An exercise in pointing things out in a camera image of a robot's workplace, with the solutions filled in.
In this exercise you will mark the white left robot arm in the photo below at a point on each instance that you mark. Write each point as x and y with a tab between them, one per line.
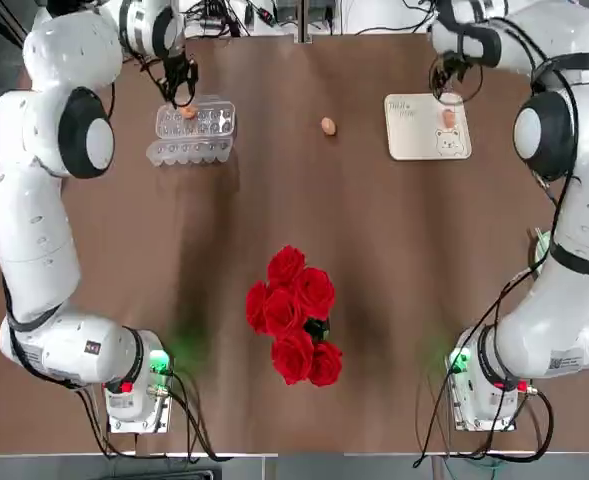
34	225

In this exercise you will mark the pale green plate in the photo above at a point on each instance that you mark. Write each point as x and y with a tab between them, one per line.
543	252

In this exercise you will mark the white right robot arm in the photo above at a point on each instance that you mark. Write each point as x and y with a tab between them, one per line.
564	310

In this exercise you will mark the aluminium post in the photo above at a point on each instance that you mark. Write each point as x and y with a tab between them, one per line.
304	22

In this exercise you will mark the cream-white tray with bear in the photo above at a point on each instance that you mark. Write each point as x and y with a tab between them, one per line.
414	135

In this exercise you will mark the red rose bouquet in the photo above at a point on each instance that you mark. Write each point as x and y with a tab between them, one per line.
294	310

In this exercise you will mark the clear plastic egg carton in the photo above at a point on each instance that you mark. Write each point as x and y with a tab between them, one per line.
189	150

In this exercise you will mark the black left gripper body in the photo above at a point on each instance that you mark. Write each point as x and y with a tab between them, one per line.
175	65

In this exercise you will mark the black vase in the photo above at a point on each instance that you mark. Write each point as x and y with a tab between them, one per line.
318	329

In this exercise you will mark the brown egg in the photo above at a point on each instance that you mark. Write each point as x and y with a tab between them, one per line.
328	126
448	118
188	112

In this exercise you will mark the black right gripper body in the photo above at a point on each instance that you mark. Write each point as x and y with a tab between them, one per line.
451	64

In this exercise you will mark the wooden chopstick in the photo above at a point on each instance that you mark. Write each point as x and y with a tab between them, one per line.
540	235

